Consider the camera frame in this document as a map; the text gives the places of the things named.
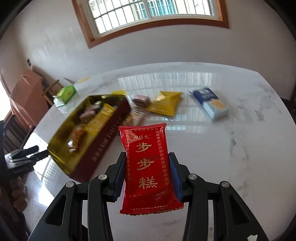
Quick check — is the dark wooden shelf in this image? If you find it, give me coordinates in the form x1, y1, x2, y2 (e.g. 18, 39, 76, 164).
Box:
3, 110, 35, 154

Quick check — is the yellow round table sticker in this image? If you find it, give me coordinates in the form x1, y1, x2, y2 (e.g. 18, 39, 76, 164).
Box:
111, 90, 127, 96

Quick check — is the blue white cracker packet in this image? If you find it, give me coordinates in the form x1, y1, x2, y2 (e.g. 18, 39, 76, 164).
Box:
190, 87, 229, 121

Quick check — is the gold tin box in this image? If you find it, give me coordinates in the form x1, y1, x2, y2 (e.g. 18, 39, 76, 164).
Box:
48, 95, 131, 182

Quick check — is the clear fried-snack packet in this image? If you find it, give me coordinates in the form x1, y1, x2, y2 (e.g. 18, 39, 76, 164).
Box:
122, 108, 145, 126

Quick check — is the person's hand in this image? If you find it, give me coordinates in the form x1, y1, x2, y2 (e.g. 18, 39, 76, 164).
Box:
11, 177, 27, 212

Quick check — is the wooden framed window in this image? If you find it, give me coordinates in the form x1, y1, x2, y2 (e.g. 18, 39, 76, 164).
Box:
72, 0, 229, 48

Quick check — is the gold foil snack packet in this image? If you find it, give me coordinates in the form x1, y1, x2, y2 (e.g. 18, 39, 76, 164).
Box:
85, 103, 116, 136

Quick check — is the green tissue pack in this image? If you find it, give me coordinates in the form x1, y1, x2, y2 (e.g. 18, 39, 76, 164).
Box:
53, 85, 76, 107

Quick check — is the pink wrapped snack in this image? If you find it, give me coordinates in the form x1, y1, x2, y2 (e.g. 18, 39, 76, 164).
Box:
132, 94, 151, 108

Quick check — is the red snack packet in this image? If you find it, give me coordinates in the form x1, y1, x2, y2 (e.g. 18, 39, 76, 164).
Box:
119, 123, 184, 215

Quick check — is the wooden chair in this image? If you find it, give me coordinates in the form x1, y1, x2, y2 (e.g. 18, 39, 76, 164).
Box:
41, 80, 63, 106

